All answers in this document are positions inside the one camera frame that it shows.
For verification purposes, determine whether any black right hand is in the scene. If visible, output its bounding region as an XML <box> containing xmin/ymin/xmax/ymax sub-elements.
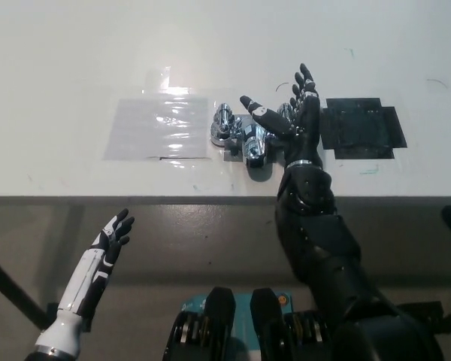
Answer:
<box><xmin>239</xmin><ymin>62</ymin><xmax>323</xmax><ymax>168</ymax></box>

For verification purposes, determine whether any white and black left hand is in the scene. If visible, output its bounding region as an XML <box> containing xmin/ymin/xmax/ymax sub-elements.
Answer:
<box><xmin>57</xmin><ymin>208</ymin><xmax>135</xmax><ymax>321</ymax></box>

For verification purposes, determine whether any chrome faucet body with spout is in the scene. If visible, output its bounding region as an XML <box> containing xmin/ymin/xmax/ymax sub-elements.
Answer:
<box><xmin>209</xmin><ymin>112</ymin><xmax>289</xmax><ymax>170</ymax></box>

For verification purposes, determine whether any clear plastic sheet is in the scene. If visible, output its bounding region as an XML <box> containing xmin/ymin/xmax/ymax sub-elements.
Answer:
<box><xmin>102</xmin><ymin>96</ymin><xmax>212</xmax><ymax>162</ymax></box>

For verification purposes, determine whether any black tape patch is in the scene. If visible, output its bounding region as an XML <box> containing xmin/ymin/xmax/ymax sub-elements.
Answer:
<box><xmin>318</xmin><ymin>97</ymin><xmax>408</xmax><ymax>162</ymax></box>

